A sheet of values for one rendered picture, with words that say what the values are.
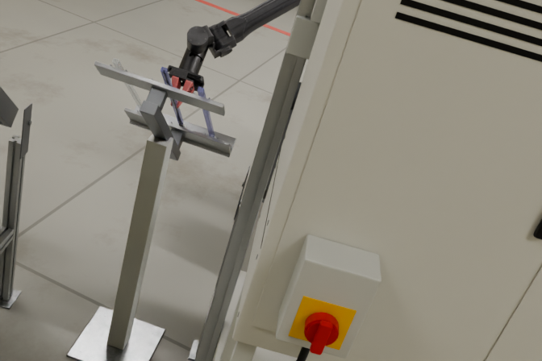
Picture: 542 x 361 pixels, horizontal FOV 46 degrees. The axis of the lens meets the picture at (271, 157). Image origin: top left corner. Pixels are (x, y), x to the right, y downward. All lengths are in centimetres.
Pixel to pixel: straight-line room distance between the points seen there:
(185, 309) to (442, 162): 179
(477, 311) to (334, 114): 35
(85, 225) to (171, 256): 38
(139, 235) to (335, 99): 129
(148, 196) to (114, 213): 100
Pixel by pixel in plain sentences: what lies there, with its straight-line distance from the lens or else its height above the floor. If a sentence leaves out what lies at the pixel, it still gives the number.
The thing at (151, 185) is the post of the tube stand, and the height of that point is 67.
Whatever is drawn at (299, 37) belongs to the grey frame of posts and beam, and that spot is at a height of 135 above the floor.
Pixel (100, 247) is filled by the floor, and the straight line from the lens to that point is 266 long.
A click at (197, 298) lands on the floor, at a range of 252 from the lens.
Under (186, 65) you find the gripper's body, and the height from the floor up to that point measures 101.
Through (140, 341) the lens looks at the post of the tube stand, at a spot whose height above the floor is 1.
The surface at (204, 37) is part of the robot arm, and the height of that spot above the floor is 111.
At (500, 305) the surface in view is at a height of 119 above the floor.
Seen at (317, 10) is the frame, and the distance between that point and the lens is 108.
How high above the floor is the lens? 168
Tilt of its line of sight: 28 degrees down
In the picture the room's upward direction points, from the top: 17 degrees clockwise
